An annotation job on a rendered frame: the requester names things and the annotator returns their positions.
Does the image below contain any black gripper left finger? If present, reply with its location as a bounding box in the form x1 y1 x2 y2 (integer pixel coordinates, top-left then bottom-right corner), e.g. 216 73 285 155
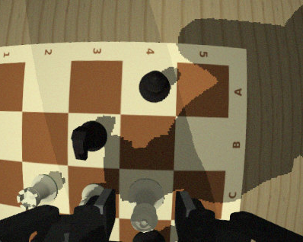
0 189 116 242

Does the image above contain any cream and brown chessboard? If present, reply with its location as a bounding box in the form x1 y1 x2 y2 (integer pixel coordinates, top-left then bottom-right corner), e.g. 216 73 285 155
0 42 247 242

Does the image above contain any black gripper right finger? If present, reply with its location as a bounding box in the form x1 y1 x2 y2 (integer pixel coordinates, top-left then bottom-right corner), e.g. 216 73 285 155
174 191 303 242

